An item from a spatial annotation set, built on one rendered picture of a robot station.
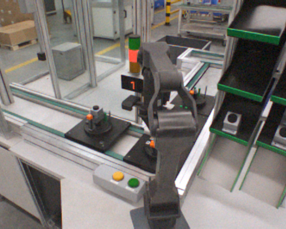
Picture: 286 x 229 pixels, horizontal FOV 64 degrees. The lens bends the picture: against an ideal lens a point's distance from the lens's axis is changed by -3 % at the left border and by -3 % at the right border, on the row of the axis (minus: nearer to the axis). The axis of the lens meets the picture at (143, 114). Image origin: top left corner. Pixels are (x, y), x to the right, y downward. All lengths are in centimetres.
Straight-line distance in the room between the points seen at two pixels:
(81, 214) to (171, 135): 67
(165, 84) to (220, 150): 55
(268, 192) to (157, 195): 47
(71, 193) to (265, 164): 77
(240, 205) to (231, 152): 24
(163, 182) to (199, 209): 48
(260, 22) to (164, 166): 46
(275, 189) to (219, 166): 20
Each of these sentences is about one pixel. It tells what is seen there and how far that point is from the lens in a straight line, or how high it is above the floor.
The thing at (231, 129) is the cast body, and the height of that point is 122.
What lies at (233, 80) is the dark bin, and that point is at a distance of 77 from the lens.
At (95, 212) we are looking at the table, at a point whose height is 86.
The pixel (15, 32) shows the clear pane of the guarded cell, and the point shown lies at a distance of 200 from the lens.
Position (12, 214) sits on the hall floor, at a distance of 225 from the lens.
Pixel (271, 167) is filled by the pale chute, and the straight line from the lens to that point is 94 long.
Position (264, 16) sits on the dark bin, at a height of 155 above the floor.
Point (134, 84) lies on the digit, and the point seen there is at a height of 121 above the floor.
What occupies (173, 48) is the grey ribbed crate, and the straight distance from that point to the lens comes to 288.
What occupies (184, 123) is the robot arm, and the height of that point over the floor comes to 144.
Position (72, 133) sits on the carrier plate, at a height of 97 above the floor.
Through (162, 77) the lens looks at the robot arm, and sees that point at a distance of 43.
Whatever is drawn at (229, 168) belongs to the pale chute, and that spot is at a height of 104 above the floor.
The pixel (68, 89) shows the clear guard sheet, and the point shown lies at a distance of 144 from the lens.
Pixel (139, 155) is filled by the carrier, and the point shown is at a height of 97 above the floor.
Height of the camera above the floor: 167
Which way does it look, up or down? 33 degrees down
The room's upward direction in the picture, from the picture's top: straight up
